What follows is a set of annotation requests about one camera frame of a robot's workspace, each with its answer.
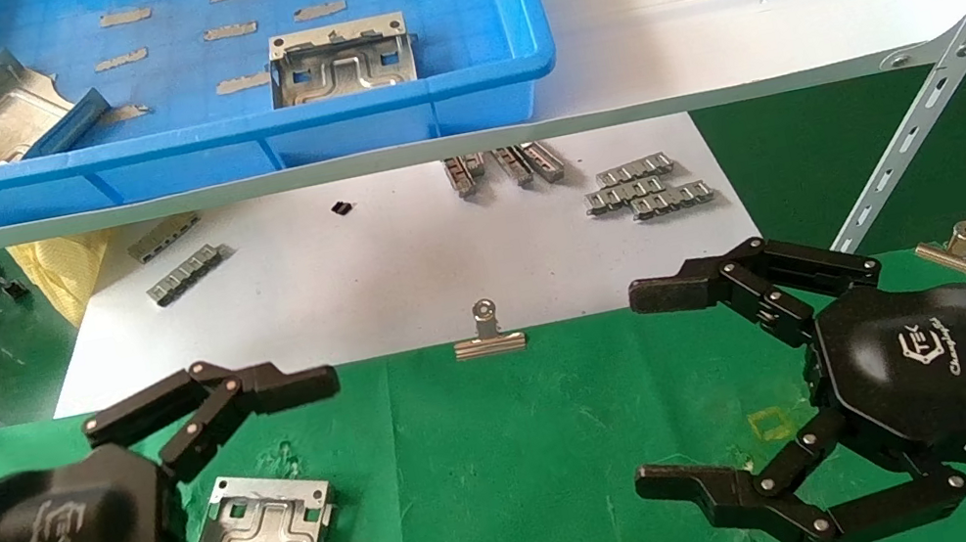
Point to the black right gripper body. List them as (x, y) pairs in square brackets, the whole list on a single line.
[(926, 362)]

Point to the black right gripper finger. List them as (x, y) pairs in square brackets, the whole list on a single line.
[(677, 289), (731, 495)]

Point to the small ribbed metal part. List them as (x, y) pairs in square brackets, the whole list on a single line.
[(164, 238), (512, 166), (184, 275), (543, 161), (460, 176), (634, 171), (624, 194), (671, 200)]

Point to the gold binder clip right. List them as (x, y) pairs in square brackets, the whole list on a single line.
[(952, 256)]

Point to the white flat board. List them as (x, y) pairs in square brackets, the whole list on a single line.
[(366, 282)]

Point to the small black clip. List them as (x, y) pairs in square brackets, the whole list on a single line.
[(342, 207)]

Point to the silver binder clip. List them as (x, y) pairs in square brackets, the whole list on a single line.
[(489, 339)]

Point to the green cloth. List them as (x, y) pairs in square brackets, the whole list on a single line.
[(501, 486)]

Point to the yellow cloth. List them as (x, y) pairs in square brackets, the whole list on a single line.
[(66, 270)]

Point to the white metal shelf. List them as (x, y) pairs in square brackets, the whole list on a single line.
[(714, 2)]

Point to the blue plastic bin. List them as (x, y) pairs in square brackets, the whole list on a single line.
[(458, 17)]

